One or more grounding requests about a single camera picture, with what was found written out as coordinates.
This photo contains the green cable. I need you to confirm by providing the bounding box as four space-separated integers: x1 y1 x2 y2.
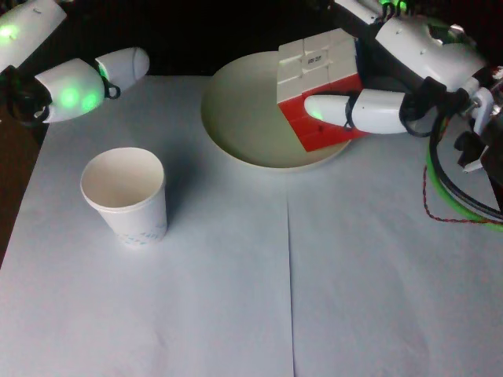
426 117 503 233

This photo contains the white paper table cover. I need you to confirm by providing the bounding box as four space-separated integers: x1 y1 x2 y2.
0 74 503 377

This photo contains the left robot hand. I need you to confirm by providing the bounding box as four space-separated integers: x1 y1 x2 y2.
0 0 151 126

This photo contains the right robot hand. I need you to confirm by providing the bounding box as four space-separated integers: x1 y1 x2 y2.
304 0 490 138

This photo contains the red and white puzzle cube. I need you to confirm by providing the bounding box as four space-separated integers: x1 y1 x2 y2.
276 29 370 152

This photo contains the white paper cup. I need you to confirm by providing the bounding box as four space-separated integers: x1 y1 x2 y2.
80 147 168 251

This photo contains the red and black twisted cable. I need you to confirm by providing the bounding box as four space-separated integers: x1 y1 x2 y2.
421 113 503 228

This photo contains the round white plate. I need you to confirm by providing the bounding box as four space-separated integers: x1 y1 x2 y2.
200 50 353 174

